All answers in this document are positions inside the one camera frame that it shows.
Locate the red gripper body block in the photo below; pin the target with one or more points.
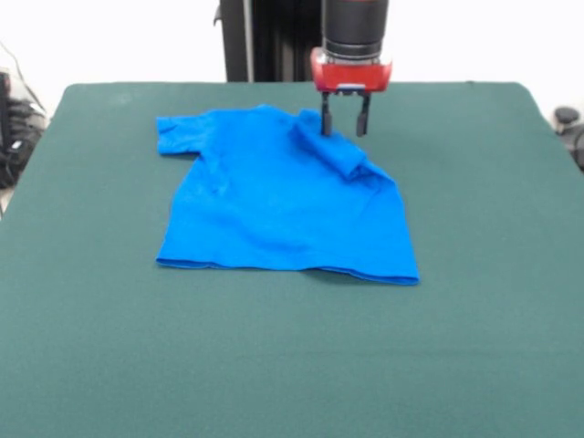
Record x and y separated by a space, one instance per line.
351 77

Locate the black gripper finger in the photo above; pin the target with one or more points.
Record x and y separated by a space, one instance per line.
362 116
326 116

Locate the blue shirt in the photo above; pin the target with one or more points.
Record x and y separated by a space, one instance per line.
283 205

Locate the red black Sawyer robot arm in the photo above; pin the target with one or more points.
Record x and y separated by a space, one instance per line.
355 25

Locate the dark green table cloth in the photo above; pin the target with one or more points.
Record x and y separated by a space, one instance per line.
365 356

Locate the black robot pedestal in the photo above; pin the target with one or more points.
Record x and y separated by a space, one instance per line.
274 41

